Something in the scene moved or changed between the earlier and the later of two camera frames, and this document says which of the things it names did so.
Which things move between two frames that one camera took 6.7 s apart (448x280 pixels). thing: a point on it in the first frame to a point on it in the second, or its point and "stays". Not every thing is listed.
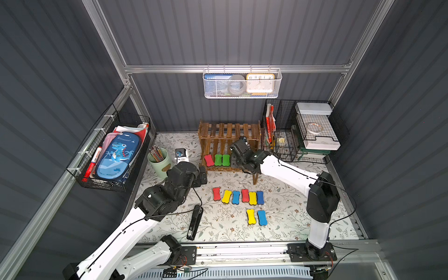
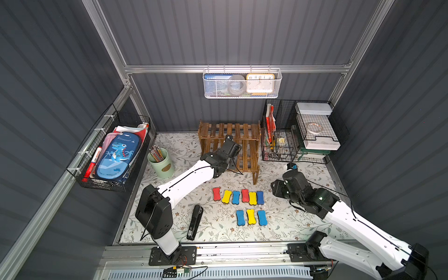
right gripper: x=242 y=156 to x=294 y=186
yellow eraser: x=252 y=196 stays
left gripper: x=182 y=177 to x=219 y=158
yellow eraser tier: x=251 y=215 stays
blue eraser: x=260 y=197 stays
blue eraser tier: x=235 y=197 stays
